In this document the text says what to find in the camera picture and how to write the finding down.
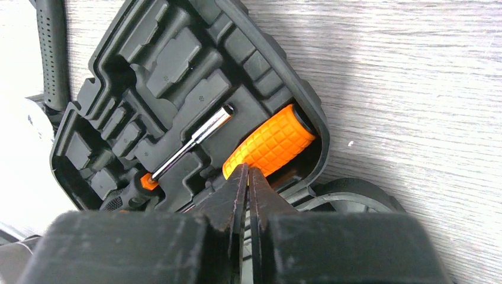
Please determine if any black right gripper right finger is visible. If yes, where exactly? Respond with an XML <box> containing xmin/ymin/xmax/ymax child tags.
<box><xmin>249</xmin><ymin>167</ymin><xmax>451</xmax><ymax>283</ymax></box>

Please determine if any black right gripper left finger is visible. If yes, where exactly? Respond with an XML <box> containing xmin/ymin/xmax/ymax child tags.
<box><xmin>19</xmin><ymin>164</ymin><xmax>248</xmax><ymax>283</ymax></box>

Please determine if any black plastic tool case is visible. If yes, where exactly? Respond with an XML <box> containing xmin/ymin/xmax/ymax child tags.
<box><xmin>50</xmin><ymin>1</ymin><xmax>402</xmax><ymax>212</ymax></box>

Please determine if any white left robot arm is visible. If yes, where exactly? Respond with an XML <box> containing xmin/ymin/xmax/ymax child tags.
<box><xmin>1</xmin><ymin>98</ymin><xmax>58</xmax><ymax>283</ymax></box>

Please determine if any black handled hammer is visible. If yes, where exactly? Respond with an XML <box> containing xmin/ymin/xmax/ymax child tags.
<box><xmin>34</xmin><ymin>0</ymin><xmax>71</xmax><ymax>111</ymax></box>

